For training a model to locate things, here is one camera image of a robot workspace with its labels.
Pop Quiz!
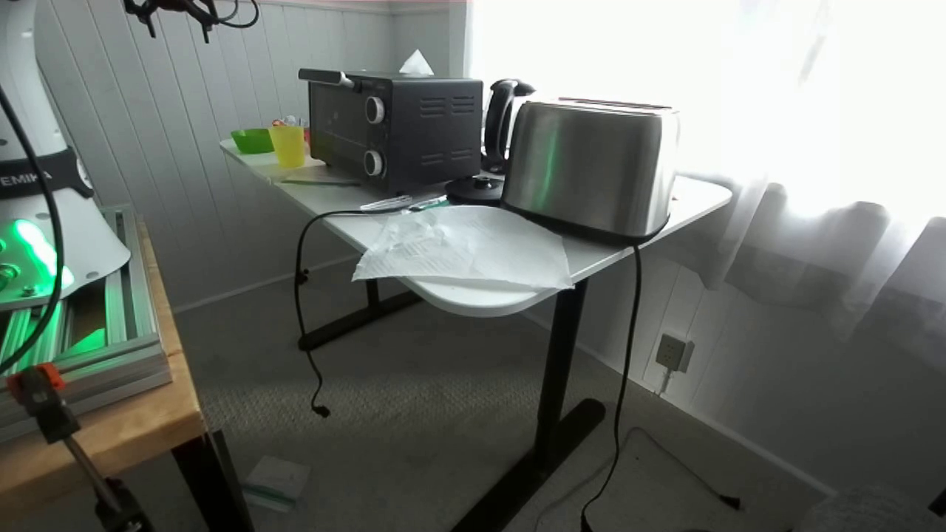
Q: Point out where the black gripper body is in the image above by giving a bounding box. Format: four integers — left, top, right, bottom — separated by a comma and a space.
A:
121, 0, 224, 18

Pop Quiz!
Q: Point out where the green plastic bowl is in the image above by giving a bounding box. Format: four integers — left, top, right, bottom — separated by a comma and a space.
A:
227, 126, 278, 157

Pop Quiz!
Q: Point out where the yellow plastic cup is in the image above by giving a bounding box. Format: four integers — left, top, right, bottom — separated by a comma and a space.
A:
270, 115, 313, 172

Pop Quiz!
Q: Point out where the black toaster oven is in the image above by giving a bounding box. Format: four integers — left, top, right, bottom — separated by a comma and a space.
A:
295, 64, 489, 197

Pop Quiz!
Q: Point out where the stainless steel toaster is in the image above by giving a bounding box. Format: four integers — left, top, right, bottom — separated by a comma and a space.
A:
501, 95, 687, 245

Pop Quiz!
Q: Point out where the silver metal utensil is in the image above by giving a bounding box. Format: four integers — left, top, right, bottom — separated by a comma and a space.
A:
359, 197, 421, 216

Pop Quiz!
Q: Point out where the clear green-strip zip bag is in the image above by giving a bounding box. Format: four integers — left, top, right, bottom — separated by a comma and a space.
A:
359, 188, 452, 216

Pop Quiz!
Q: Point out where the black electric kettle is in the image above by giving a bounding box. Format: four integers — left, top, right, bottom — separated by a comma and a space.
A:
479, 75, 539, 176

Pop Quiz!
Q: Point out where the white plastic sheet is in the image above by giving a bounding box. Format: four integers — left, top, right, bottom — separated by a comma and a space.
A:
350, 201, 579, 296

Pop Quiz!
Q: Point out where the white round plate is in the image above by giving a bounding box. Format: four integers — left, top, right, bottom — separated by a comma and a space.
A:
400, 275, 567, 322

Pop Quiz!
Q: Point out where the orange bar clamp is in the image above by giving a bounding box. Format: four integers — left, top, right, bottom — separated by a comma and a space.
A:
4, 361, 156, 532

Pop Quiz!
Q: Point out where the wooden workbench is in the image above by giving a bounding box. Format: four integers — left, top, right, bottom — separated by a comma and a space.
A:
0, 213, 258, 532

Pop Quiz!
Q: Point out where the pale foam block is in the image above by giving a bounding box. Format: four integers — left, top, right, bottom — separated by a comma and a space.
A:
241, 451, 313, 517

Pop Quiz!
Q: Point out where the white sheer curtain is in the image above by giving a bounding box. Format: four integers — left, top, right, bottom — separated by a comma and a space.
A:
465, 0, 946, 500

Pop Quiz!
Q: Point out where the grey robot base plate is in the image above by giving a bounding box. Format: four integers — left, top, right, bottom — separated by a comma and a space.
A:
0, 188, 133, 316

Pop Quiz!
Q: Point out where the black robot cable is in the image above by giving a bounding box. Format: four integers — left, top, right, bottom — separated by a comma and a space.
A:
0, 84, 71, 378

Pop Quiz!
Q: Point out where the black power cable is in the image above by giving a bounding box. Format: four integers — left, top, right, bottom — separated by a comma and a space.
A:
290, 201, 451, 421
578, 242, 647, 532

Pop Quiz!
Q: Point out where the aluminium rail frame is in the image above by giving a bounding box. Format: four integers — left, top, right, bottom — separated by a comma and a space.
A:
0, 204, 179, 449

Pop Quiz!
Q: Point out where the black table leg frame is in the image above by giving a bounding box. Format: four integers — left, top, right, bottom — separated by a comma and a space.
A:
292, 275, 610, 532

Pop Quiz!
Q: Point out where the white wall plug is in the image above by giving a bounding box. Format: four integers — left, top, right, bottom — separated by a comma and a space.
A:
653, 330, 697, 399

